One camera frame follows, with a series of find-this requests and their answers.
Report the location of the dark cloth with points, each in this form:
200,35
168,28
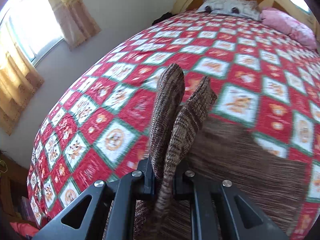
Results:
161,18

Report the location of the beige patterned curtain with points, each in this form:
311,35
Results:
72,12

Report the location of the red cloth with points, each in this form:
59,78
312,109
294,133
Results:
23,228

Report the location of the pink pillow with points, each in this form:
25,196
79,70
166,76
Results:
290,23

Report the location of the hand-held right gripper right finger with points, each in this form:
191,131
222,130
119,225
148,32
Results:
181,180

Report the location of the wooden furniture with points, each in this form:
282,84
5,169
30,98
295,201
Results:
12,187

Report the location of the white patterned pillow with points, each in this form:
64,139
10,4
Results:
225,6

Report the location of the yellow curtain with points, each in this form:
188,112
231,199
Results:
17,87

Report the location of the red checkered bedspread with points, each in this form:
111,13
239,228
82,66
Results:
200,62

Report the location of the brown knit sweater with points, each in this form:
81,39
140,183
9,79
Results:
250,167

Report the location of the side window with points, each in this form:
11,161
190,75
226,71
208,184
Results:
32,22

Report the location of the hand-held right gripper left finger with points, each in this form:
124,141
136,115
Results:
147,180

